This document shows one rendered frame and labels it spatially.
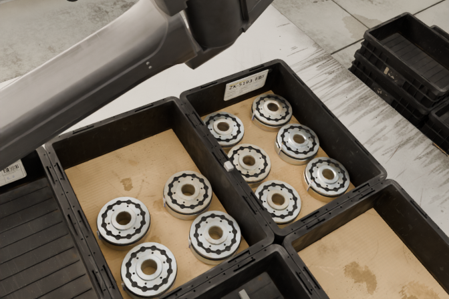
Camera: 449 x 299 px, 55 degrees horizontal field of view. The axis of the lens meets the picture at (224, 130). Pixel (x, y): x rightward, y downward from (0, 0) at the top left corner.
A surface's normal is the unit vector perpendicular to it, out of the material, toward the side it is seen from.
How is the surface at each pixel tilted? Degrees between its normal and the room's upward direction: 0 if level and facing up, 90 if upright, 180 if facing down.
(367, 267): 0
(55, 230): 0
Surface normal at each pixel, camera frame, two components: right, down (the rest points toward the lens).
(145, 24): -0.29, -0.28
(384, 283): 0.12, -0.61
